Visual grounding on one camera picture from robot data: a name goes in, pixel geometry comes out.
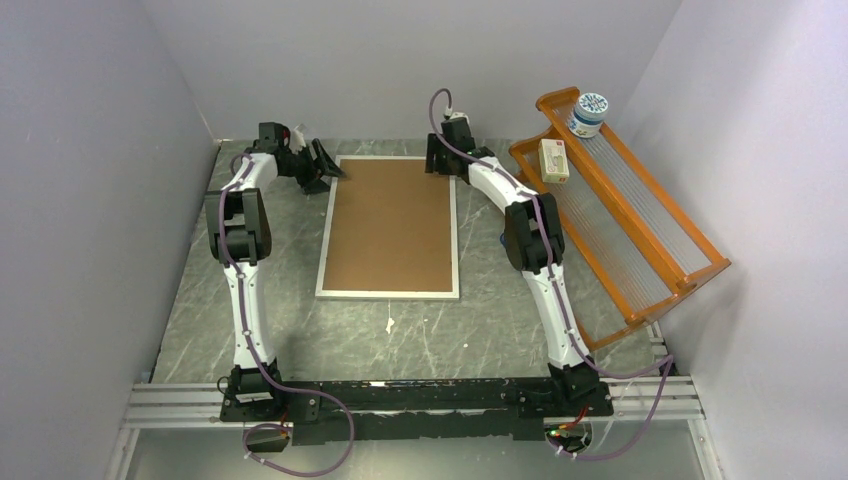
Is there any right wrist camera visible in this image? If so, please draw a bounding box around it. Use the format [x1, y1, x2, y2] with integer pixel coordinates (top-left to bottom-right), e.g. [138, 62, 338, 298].
[443, 111, 469, 124]

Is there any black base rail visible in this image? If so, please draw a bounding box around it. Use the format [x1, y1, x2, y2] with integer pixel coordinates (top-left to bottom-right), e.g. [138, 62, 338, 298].
[218, 367, 614, 446]

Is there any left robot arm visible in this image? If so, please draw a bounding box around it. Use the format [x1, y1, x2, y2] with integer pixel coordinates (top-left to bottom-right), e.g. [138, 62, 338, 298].
[204, 122, 344, 421]

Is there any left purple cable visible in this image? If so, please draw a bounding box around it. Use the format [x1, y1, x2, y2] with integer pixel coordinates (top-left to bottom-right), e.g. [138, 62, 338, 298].
[217, 153, 356, 478]

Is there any brown backing board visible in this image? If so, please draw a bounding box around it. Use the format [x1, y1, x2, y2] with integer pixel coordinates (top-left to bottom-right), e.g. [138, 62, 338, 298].
[321, 158, 454, 294]

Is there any purple cable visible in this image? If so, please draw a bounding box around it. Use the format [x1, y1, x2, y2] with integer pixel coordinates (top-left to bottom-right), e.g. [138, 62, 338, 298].
[217, 153, 356, 478]
[427, 87, 676, 463]

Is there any blue white round jar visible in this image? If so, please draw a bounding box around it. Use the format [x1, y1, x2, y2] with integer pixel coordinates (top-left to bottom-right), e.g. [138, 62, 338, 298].
[567, 92, 609, 139]

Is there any small cream box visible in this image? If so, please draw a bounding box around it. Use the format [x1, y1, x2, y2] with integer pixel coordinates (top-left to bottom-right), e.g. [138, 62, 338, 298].
[538, 138, 570, 184]

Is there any orange wooden shelf rack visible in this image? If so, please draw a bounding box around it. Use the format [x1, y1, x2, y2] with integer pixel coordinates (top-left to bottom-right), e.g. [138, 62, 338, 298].
[509, 87, 731, 351]

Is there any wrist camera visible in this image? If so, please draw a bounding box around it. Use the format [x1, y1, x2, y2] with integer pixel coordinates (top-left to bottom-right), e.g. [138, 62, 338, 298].
[287, 124, 309, 153]
[443, 111, 469, 124]

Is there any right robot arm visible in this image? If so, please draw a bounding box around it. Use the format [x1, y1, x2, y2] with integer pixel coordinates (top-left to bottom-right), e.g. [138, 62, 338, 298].
[425, 113, 600, 415]

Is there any white picture frame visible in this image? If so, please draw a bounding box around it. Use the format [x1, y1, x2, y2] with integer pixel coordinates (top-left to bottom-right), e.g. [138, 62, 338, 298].
[315, 154, 461, 302]

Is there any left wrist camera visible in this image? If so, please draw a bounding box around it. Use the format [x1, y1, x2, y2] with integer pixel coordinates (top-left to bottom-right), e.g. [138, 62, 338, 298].
[287, 124, 309, 153]

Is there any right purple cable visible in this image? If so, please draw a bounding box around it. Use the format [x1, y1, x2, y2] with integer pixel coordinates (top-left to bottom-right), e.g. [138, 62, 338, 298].
[427, 87, 676, 463]

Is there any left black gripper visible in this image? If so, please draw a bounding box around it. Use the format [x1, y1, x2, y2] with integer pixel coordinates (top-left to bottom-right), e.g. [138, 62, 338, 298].
[282, 141, 346, 196]

